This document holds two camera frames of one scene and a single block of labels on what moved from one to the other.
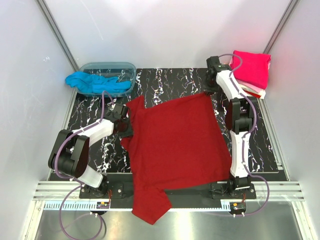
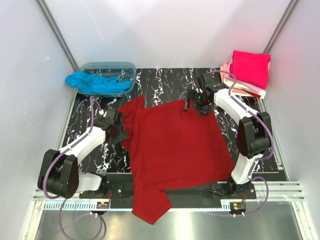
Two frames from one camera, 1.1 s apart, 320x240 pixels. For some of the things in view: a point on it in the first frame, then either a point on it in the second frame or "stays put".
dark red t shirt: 175,144 stays put
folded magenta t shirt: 254,70 stays put
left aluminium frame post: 55,29 stays put
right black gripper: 211,91 to 193,94
